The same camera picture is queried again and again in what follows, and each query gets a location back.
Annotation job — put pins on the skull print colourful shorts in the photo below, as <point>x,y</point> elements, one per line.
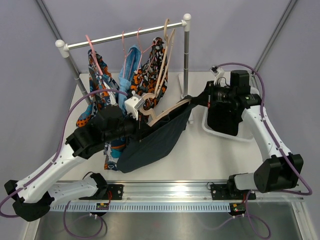
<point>99,101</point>

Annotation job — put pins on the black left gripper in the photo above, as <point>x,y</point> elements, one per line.
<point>141,129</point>

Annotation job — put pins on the beige hanger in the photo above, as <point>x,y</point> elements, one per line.
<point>169,43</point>
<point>154,115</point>

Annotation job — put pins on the white slotted cable duct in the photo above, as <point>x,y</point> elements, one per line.
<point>144,207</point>

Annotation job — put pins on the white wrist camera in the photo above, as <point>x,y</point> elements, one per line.
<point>218,73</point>
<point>133,104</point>

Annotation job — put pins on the pink hanger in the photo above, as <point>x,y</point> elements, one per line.
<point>98,60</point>
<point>141,49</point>
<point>125,54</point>

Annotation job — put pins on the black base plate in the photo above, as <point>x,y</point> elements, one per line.
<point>115,191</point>
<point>225,191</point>

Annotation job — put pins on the dark navy shorts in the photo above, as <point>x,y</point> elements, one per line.
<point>157,141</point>

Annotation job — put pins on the aluminium rail front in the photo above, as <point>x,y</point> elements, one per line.
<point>165,191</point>

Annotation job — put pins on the light blue shorts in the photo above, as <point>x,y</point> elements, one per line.
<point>130,65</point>

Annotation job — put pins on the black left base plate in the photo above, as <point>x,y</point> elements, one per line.
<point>115,191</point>

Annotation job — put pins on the orange black camouflage shorts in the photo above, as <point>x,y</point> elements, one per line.
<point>145,78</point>

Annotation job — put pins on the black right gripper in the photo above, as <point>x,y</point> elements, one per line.
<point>211,90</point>

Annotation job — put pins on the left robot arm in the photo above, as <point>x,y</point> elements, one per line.
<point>81,145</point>

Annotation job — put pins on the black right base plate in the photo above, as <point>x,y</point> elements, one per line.
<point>225,191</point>

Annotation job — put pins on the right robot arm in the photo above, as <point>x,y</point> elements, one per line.
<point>280,167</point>

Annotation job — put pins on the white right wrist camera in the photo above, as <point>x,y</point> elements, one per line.
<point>218,73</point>

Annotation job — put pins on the white plastic basket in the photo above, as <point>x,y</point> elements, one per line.
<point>244,134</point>

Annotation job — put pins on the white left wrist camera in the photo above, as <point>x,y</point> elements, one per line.
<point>133,104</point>

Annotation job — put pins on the white clothes rack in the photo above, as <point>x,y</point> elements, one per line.
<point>183,78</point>

